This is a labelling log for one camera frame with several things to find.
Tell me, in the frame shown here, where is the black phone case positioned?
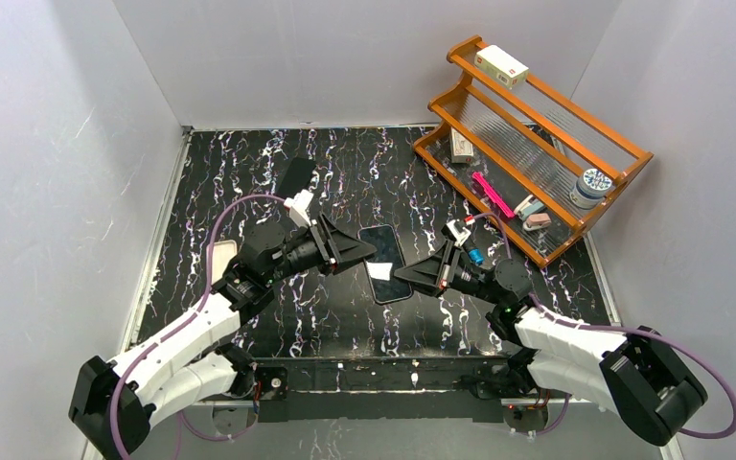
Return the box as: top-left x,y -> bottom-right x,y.
357,224 -> 415,306
275,156 -> 317,198

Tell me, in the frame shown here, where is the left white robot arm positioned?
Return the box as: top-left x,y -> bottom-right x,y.
68,214 -> 377,459

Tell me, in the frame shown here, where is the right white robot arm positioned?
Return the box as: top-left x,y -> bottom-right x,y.
393,243 -> 708,447

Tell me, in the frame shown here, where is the beige phone case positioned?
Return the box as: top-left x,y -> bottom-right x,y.
209,240 -> 238,284

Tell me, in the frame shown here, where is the flat black phone case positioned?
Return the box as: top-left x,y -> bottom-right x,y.
275,156 -> 317,198

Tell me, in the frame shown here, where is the blue capped black marker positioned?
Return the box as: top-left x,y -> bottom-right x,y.
466,246 -> 485,266

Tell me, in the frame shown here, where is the pink comb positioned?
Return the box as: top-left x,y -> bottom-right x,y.
471,172 -> 516,221

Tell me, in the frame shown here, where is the orange wooden shelf rack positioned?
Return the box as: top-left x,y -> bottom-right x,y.
414,35 -> 653,267

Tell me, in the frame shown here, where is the small white red box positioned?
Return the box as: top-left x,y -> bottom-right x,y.
449,128 -> 475,164

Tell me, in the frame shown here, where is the white box on shelf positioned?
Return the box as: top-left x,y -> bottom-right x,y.
473,45 -> 530,89

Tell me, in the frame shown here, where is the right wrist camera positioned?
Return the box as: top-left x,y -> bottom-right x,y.
443,218 -> 472,246

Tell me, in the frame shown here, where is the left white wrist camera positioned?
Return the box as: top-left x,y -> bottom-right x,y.
284,189 -> 313,227

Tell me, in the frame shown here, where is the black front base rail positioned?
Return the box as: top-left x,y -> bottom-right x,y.
254,356 -> 522,423

